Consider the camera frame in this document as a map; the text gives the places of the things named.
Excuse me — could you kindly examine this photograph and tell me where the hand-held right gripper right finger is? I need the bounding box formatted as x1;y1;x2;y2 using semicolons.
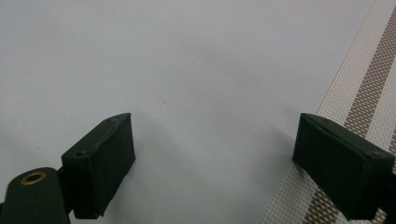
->
291;112;396;221

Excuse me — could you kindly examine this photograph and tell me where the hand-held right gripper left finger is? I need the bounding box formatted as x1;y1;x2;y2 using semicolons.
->
60;112;136;220

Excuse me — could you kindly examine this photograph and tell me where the striped woven placemat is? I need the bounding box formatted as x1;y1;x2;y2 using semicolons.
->
261;0;396;224

